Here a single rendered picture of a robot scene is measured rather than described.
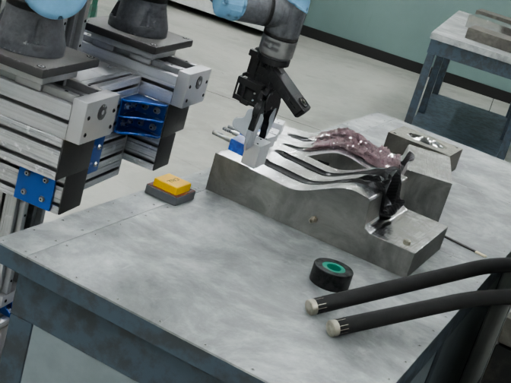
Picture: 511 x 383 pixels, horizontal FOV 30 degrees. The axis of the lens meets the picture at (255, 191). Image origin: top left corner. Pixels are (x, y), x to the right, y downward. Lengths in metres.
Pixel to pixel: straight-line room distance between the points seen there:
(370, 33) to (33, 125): 7.58
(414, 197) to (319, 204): 0.43
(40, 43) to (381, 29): 7.55
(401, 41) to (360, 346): 7.78
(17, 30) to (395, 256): 0.89
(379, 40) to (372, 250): 7.42
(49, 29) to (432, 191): 1.03
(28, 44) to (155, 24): 0.52
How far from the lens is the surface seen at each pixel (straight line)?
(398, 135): 2.88
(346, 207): 2.03
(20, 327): 1.75
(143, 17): 2.39
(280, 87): 2.02
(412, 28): 9.33
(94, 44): 2.45
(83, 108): 1.90
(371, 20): 9.39
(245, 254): 1.88
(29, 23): 1.96
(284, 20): 1.97
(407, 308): 1.75
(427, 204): 2.42
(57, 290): 1.65
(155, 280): 1.68
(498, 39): 6.27
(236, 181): 2.13
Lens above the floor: 1.53
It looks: 19 degrees down
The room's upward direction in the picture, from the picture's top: 16 degrees clockwise
